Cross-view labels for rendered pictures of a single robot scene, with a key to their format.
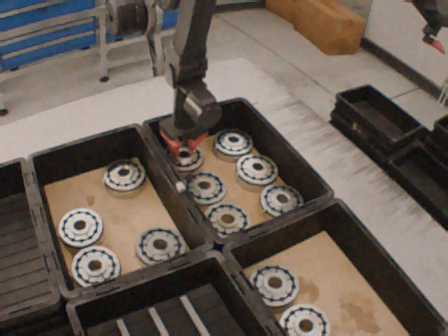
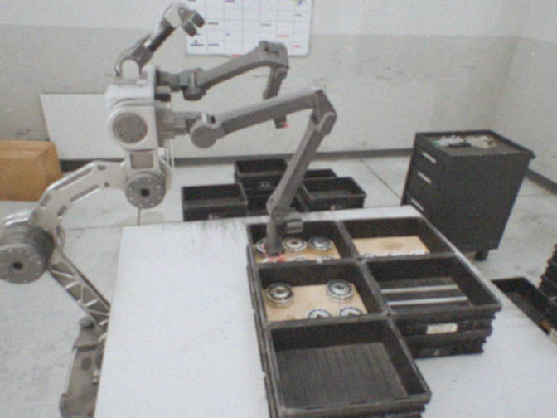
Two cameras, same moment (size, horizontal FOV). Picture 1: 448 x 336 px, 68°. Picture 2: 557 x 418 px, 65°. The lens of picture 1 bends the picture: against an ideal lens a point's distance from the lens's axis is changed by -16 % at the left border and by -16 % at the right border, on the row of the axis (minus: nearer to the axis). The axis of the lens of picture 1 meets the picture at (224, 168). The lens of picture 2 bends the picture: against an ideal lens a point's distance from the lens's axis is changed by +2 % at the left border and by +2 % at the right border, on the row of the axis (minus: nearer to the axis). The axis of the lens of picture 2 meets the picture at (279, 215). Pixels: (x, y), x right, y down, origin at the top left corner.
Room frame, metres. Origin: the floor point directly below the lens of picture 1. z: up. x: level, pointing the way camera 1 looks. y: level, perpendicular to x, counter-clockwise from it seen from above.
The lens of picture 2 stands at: (0.15, 1.33, 1.86)
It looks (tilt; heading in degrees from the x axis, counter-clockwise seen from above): 30 degrees down; 294
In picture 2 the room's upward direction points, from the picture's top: 3 degrees clockwise
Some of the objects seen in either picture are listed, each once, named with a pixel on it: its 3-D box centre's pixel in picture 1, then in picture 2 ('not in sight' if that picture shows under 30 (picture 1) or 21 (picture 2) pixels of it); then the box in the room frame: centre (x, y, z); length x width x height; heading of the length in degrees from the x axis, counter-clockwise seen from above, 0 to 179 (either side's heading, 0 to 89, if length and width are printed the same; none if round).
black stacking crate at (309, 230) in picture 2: (230, 175); (297, 253); (0.66, -0.02, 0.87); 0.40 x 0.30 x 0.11; 35
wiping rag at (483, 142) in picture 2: not in sight; (481, 140); (0.08, -1.90, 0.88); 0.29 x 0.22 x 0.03; 39
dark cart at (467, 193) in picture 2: not in sight; (455, 200); (0.14, -1.78, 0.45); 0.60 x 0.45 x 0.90; 39
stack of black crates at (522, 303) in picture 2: not in sight; (519, 318); (-0.33, -0.88, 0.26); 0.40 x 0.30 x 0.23; 129
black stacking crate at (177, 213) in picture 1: (108, 215); (315, 303); (0.48, 0.23, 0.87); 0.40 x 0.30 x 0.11; 35
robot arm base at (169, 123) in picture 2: not in sight; (171, 123); (0.95, 0.35, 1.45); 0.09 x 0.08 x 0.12; 129
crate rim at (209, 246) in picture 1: (105, 199); (316, 291); (0.48, 0.23, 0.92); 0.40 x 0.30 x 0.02; 35
